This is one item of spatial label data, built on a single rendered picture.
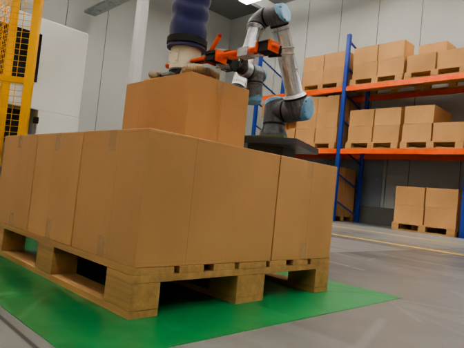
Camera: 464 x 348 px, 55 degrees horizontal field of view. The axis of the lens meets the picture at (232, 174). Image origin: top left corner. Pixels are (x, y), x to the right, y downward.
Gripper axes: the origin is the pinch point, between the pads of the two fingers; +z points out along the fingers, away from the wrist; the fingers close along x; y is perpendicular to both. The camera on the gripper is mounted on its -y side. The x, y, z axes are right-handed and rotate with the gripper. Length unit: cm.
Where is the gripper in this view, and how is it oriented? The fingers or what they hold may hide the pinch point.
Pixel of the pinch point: (219, 56)
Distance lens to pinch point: 239.6
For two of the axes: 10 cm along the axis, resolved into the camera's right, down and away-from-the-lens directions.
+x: 1.0, -9.9, 0.4
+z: -6.9, -1.0, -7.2
